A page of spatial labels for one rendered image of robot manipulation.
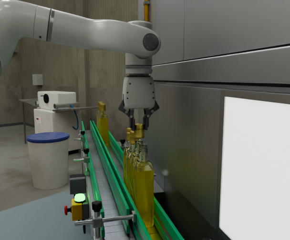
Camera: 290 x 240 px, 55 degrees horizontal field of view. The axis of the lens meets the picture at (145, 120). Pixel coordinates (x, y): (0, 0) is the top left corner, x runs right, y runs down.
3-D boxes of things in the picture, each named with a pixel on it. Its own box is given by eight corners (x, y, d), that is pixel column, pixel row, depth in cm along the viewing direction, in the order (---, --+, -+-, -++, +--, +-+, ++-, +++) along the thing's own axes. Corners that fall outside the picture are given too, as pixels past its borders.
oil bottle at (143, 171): (154, 227, 87) (154, 161, 84) (136, 229, 86) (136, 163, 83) (149, 218, 93) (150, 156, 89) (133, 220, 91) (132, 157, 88)
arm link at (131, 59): (157, 65, 84) (147, 66, 93) (157, 19, 82) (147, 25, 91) (129, 65, 81) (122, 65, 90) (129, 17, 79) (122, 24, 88)
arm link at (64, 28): (51, -3, 66) (166, 28, 76) (51, 12, 81) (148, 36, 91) (46, 35, 67) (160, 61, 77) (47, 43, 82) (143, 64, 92)
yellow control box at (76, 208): (89, 220, 117) (88, 203, 116) (70, 222, 115) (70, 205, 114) (88, 212, 124) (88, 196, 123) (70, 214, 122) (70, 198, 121)
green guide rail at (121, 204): (129, 234, 83) (129, 208, 81) (126, 234, 82) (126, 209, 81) (91, 129, 250) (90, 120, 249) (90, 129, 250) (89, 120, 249)
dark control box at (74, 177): (86, 194, 143) (85, 178, 142) (70, 195, 141) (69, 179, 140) (85, 187, 151) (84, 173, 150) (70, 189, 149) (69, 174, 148)
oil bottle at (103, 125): (108, 144, 196) (107, 104, 191) (100, 145, 194) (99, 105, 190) (107, 142, 201) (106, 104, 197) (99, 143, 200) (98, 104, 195)
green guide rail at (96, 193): (105, 237, 81) (104, 211, 80) (101, 237, 81) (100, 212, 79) (82, 129, 248) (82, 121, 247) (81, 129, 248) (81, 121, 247)
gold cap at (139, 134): (145, 138, 89) (145, 124, 89) (135, 138, 89) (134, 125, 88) (142, 135, 93) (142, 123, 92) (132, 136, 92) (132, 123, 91)
